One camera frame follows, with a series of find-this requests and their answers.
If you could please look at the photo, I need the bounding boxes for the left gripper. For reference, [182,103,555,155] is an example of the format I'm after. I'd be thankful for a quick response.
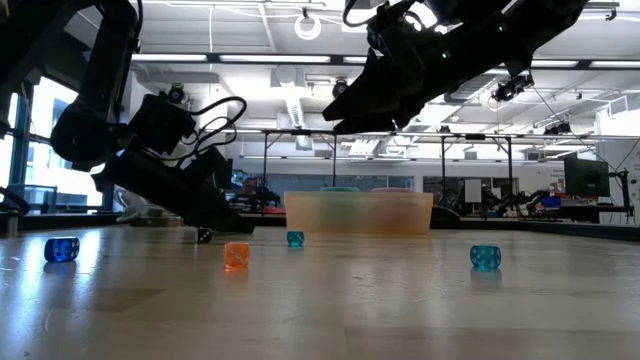
[92,149,255,235]

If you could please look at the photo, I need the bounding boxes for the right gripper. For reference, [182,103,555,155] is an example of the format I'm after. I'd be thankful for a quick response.
[322,9,451,134]

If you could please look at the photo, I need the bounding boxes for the small orange translucent die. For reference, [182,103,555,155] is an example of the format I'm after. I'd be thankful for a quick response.
[223,241,251,270]

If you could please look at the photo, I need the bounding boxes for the small blue translucent die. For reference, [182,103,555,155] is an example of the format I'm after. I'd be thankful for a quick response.
[43,236,81,264]

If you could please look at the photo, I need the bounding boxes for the orange translucent plastic bin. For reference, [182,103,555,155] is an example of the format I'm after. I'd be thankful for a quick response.
[283,190,435,236]

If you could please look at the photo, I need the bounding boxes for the long ceiling light bar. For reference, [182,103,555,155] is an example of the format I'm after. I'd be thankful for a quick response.
[130,52,640,70]

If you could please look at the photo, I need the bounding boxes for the background black robot arms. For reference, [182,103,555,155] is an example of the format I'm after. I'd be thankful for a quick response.
[479,188,551,216]

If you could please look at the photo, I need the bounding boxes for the black computer monitor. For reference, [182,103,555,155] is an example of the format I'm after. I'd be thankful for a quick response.
[563,157,612,199]

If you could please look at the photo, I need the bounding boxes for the background black rig frame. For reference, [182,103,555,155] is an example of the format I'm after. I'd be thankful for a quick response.
[219,127,341,201]
[394,131,516,204]

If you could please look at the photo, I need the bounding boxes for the white coiled cable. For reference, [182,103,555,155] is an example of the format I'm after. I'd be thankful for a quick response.
[113,187,166,224]

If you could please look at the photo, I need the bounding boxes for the white ring ceiling lamp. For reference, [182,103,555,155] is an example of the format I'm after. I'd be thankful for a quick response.
[293,12,323,42]

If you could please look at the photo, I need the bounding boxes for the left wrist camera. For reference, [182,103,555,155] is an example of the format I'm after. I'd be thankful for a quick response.
[127,91,197,157]

